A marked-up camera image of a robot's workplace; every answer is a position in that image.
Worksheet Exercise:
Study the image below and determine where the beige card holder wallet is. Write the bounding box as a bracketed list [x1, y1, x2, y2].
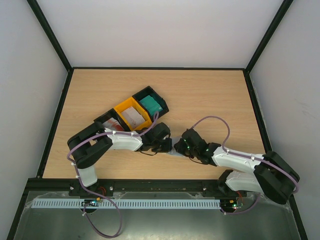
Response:
[167, 136, 184, 157]

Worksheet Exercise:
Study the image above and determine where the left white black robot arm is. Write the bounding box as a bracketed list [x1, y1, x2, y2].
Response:
[67, 122, 172, 187]

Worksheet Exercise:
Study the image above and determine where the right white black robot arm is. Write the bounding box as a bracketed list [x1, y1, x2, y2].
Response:
[173, 128, 300, 205]

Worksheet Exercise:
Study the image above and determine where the green card stack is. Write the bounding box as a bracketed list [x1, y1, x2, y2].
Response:
[139, 95, 163, 117]

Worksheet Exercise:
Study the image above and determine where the red patterned card stack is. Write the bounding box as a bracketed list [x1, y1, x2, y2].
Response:
[102, 117, 124, 132]

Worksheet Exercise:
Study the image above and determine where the black bin with green cards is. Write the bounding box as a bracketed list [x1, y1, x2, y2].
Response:
[132, 86, 169, 121]

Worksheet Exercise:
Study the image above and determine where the black bin with red cards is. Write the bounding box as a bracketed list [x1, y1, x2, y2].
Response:
[92, 108, 128, 131]

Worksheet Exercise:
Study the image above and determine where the yellow bin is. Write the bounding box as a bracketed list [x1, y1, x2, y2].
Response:
[114, 97, 153, 131]

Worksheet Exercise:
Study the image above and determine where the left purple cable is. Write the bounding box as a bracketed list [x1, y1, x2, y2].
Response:
[66, 111, 160, 238]

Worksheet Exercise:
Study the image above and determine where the purple cable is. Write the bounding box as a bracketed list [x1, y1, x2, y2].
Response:
[66, 111, 160, 238]
[191, 115, 301, 216]

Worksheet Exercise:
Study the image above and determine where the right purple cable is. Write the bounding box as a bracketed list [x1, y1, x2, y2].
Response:
[191, 115, 301, 216]

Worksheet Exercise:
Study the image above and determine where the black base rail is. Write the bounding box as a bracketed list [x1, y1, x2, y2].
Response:
[26, 177, 291, 198]

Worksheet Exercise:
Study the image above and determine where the light blue slotted cable duct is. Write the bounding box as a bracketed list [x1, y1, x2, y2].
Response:
[31, 198, 221, 210]

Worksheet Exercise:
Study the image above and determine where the black aluminium frame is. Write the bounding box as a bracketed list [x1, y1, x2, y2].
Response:
[6, 0, 308, 240]

